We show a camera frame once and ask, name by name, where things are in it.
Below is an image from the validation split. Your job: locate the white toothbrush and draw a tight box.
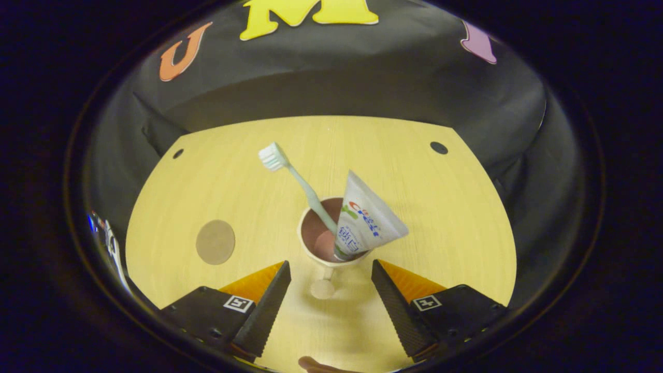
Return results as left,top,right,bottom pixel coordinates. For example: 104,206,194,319
258,142,340,236

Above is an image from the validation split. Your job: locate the white toothpaste tube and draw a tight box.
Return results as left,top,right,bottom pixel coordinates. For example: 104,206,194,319
333,170,410,261

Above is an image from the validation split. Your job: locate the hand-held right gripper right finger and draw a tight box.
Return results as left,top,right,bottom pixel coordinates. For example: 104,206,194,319
371,259,508,362

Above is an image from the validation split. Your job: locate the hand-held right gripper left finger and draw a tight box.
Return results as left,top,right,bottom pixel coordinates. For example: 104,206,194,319
158,260,292,363

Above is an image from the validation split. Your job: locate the brown round coaster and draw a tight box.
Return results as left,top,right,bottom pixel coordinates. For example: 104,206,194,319
195,219,236,266

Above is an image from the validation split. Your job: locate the beige cup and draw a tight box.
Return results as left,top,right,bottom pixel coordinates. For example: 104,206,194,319
297,197,373,300

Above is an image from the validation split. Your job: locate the black backdrop cloth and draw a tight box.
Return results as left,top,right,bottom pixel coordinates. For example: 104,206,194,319
85,0,581,311

